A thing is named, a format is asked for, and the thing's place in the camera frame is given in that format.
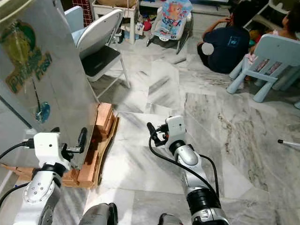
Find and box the black and white pen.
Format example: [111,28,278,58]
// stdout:
[277,139,300,151]

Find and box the silver fridge door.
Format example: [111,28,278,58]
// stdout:
[0,0,99,169]

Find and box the grey robot left leg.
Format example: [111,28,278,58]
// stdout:
[79,202,119,225]

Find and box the white wooden table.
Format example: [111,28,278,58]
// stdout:
[91,0,139,45]

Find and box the green fruit sticker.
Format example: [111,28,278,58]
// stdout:
[2,21,64,93]

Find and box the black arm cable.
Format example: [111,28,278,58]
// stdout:
[0,183,34,209]
[148,134,218,188]
[0,139,36,160]

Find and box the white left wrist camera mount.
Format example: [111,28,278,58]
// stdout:
[34,132,62,165]

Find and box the grey robot right leg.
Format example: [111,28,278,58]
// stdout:
[158,213,189,225]

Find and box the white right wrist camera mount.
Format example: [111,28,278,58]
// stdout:
[166,115,186,143]

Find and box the colourful baby bouncer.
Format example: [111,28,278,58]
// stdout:
[145,0,194,54]

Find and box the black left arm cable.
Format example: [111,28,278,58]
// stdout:
[0,183,34,209]
[0,139,36,160]

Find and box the person in dark shirt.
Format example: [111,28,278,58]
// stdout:
[197,0,262,75]

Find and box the grey robot leg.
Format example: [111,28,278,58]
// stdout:
[158,213,189,225]
[79,202,119,225]

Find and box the seated child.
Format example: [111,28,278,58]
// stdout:
[251,7,300,52]

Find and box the white folding chair black seat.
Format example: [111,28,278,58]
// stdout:
[75,8,130,89]

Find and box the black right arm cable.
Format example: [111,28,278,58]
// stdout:
[148,134,218,188]

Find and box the grey fridge body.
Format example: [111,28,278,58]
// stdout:
[0,82,39,169]

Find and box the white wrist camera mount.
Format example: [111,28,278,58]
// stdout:
[166,115,186,143]
[34,132,62,165]

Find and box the light blue kid chair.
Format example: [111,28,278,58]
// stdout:
[226,34,300,103]

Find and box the pale blue plastic chair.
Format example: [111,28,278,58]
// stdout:
[65,6,85,33]

